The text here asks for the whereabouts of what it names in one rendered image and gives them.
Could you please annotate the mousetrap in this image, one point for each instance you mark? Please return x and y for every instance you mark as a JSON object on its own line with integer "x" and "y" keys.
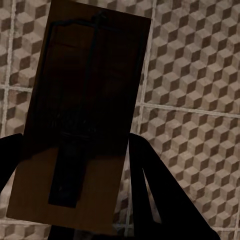
{"x": 79, "y": 119}

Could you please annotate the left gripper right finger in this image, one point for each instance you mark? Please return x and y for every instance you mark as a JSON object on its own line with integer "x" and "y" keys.
{"x": 180, "y": 218}

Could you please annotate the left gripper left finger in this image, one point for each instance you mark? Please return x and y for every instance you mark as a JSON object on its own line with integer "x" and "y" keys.
{"x": 10, "y": 156}

